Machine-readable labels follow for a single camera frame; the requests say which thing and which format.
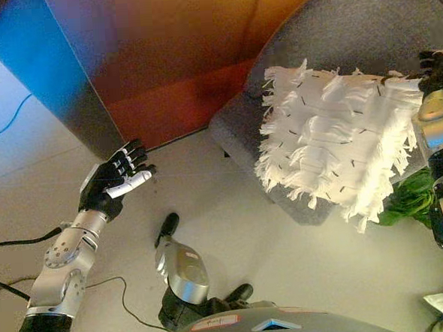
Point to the green potted plant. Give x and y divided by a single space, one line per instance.
411 199

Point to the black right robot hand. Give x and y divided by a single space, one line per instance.
439 73

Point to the white fringed pillow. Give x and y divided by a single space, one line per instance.
336 140

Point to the black left robot foot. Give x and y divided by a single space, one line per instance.
168 225

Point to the black robot foot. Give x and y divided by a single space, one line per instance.
168 225
242 293

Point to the grey robot torso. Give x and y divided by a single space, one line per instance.
273 328

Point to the black right robot foot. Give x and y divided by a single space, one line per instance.
242 293

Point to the reddish wooden cabinet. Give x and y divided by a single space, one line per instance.
162 56

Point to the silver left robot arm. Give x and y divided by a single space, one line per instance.
62 270

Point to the silver left robot leg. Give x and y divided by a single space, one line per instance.
186 269

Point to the grey fabric armchair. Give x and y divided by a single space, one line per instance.
348 23

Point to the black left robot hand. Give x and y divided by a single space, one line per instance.
102 184

